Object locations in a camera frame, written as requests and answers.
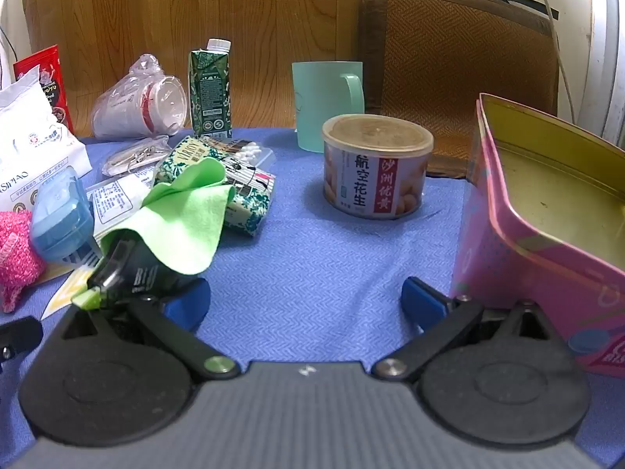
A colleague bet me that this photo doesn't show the green cloth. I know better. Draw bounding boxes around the green cloth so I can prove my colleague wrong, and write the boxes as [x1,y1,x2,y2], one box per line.
[72,158,235,310]

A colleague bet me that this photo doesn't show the bagged stack of plastic cups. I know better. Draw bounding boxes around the bagged stack of plastic cups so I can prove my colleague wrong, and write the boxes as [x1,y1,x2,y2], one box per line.
[91,54,189,140]

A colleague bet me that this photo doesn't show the round peanut can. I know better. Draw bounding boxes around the round peanut can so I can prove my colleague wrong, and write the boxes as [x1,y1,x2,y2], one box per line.
[321,114,434,219]

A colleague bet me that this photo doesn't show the white printed tissue pack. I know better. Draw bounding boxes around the white printed tissue pack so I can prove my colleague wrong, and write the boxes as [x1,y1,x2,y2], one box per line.
[49,166,162,274]

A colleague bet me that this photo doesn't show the teal plastic mug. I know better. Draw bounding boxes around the teal plastic mug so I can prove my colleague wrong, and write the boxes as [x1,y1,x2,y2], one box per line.
[291,61,366,154]

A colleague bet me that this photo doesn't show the pink knitted cloth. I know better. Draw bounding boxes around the pink knitted cloth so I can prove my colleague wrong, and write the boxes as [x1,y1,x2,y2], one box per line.
[0,210,47,313]

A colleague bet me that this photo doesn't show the wood pattern board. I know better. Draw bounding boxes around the wood pattern board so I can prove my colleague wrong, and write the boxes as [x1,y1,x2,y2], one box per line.
[22,0,398,138]

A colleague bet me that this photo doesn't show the blue plastic case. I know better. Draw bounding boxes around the blue plastic case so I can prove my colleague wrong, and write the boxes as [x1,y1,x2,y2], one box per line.
[30,166,95,265]

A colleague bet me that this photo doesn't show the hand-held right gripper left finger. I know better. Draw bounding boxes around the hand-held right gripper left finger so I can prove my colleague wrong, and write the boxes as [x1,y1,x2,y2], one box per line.
[61,278,241,381]

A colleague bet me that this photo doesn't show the large white plastic pack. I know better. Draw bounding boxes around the large white plastic pack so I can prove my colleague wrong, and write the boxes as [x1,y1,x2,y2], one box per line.
[0,66,93,216]

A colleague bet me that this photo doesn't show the clear cotton swab box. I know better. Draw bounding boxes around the clear cotton swab box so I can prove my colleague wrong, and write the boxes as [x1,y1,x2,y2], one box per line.
[205,138,277,172]

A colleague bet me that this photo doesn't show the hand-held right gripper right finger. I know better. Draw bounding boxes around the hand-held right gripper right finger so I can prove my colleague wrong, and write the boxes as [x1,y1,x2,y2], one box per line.
[371,277,572,382]

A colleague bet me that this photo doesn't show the green drink carton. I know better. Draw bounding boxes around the green drink carton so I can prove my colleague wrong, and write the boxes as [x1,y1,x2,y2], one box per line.
[188,38,232,140]

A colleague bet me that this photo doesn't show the brown woven chair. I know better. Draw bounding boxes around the brown woven chair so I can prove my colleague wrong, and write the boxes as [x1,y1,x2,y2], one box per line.
[359,0,560,179]

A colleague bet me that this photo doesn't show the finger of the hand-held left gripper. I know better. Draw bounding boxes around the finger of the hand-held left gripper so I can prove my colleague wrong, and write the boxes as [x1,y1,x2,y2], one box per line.
[0,316,45,367]

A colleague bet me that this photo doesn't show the green floral box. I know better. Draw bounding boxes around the green floral box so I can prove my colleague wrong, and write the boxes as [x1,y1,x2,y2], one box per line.
[153,137,277,239]

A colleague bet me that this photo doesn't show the red packet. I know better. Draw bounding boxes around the red packet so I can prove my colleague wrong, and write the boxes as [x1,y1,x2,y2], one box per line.
[13,44,75,135]

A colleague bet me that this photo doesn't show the black tube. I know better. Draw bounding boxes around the black tube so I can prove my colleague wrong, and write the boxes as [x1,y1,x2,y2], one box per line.
[87,239,201,304]

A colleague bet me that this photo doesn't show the pink tin box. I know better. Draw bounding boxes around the pink tin box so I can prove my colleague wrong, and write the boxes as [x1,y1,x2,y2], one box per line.
[449,93,625,379]

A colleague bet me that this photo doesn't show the clear bag of clips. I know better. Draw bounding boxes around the clear bag of clips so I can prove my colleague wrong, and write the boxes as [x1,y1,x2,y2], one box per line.
[104,136,171,177]

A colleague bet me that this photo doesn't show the blue tablecloth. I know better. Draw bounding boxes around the blue tablecloth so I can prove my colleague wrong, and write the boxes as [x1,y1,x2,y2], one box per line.
[0,127,625,469]

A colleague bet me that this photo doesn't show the white cable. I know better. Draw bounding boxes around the white cable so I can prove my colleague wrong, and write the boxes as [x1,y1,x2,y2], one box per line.
[534,0,577,123]

